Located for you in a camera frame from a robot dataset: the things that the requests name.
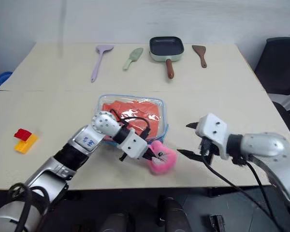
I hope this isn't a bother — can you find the pink plush toy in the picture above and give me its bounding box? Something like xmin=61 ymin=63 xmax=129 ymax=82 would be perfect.
xmin=145 ymin=141 xmax=178 ymax=175

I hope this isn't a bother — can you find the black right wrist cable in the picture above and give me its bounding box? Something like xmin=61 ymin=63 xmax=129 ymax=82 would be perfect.
xmin=201 ymin=152 xmax=285 ymax=232

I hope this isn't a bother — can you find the green square frying pan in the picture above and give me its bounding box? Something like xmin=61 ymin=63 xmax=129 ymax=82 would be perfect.
xmin=149 ymin=36 xmax=185 ymax=80

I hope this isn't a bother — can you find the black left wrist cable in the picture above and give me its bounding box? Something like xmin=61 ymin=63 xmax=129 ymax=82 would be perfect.
xmin=109 ymin=109 xmax=151 ymax=144

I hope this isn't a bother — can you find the dark rectangular shape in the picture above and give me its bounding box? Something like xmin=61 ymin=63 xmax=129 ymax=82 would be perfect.
xmin=209 ymin=213 xmax=227 ymax=232

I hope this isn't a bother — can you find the black office chair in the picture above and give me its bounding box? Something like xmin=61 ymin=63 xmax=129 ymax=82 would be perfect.
xmin=253 ymin=36 xmax=290 ymax=95

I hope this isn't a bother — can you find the clear plastic zipper pouch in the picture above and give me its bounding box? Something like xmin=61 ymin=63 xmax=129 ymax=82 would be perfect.
xmin=97 ymin=94 xmax=169 ymax=145

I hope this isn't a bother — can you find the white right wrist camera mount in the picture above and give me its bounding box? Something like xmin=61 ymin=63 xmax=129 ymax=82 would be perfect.
xmin=194 ymin=113 xmax=230 ymax=160

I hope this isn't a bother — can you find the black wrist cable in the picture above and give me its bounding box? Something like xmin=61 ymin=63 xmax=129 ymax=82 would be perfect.
xmin=201 ymin=152 xmax=285 ymax=232
xmin=109 ymin=109 xmax=151 ymax=144

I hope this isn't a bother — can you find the black chair base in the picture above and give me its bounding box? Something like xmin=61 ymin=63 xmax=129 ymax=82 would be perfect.
xmin=272 ymin=101 xmax=290 ymax=136

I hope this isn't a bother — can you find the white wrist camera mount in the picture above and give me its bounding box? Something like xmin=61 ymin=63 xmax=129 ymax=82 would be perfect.
xmin=194 ymin=113 xmax=230 ymax=160
xmin=116 ymin=131 xmax=148 ymax=160

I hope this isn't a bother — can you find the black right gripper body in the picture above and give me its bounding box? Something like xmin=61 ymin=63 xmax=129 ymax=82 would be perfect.
xmin=198 ymin=136 xmax=220 ymax=158

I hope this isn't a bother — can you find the red toy block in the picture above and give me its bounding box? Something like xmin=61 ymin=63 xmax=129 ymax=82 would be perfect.
xmin=14 ymin=128 xmax=32 ymax=142

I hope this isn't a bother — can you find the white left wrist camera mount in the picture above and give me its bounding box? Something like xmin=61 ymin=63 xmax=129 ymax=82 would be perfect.
xmin=116 ymin=131 xmax=148 ymax=160

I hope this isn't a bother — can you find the brown wooden spatula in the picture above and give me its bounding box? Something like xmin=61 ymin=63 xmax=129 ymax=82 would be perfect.
xmin=192 ymin=44 xmax=208 ymax=68

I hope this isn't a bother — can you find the black left shoulder cable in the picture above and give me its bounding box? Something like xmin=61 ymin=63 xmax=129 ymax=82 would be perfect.
xmin=7 ymin=182 xmax=51 ymax=232

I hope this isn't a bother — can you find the purple silicone spatula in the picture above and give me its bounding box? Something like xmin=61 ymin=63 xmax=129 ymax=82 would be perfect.
xmin=90 ymin=44 xmax=115 ymax=83

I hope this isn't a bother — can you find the green rice scoop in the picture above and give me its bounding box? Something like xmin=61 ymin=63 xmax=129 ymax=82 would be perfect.
xmin=122 ymin=47 xmax=144 ymax=71

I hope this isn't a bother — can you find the blue plastic bowl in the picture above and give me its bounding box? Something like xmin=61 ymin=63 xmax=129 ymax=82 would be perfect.
xmin=0 ymin=71 xmax=13 ymax=89

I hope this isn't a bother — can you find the dark rounded shape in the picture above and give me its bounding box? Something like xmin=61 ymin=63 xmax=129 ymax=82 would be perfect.
xmin=158 ymin=196 xmax=193 ymax=232
xmin=98 ymin=212 xmax=130 ymax=232

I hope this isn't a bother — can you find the yellow toy block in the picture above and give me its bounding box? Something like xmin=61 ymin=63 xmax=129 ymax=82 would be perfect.
xmin=14 ymin=134 xmax=40 ymax=154

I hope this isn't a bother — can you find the orange cloth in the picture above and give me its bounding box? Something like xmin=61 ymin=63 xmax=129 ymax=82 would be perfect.
xmin=101 ymin=100 xmax=162 ymax=143

